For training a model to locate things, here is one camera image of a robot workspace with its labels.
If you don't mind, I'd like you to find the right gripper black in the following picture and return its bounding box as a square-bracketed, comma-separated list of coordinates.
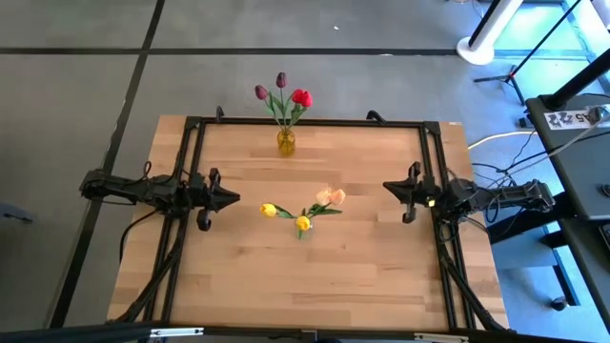
[382, 160, 450, 225]

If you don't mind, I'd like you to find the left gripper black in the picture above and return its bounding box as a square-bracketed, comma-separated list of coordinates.
[189, 167, 241, 233]

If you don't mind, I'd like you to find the yellow artificial tulip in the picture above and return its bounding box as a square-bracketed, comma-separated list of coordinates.
[295, 214, 313, 241]
[259, 202, 302, 221]

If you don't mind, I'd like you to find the red artificial tulip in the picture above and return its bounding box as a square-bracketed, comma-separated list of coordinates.
[285, 91, 315, 132]
[284, 88, 306, 132]

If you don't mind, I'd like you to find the yellow glass vase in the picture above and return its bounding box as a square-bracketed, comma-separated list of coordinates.
[276, 129, 297, 157]

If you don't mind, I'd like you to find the clear glass vase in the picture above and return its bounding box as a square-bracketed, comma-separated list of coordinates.
[294, 216, 315, 241]

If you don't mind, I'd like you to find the dark purple artificial tulip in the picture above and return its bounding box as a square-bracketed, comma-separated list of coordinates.
[254, 84, 287, 132]
[275, 71, 289, 131]

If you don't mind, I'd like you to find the white round base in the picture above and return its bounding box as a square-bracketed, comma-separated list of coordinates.
[456, 35, 498, 67]

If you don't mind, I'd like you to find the black tripod stand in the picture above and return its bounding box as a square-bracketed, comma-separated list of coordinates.
[473, 0, 588, 107]

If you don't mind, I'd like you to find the dark grey desk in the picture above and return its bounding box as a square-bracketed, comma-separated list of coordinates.
[525, 92, 610, 330]

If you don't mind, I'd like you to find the white printed label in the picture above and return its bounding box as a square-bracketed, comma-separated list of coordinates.
[542, 109, 604, 131]

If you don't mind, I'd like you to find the black desk pole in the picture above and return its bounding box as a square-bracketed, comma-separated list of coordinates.
[541, 47, 610, 111]

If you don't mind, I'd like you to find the black horizontal beam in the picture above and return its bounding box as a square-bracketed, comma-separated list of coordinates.
[0, 321, 610, 343]

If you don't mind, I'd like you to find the dark grey floor object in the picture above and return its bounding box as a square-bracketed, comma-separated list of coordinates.
[0, 203, 35, 225]

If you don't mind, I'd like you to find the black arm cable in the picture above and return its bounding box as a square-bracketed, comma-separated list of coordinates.
[118, 208, 161, 264]

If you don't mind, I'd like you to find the white floor cable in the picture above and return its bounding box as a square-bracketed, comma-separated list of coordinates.
[468, 131, 539, 150]

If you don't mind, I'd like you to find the silver metal bracket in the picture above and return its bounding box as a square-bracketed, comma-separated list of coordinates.
[149, 326, 206, 339]
[413, 333, 471, 343]

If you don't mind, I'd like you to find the black desk leg frame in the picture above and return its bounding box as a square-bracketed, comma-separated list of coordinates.
[485, 209, 590, 309]

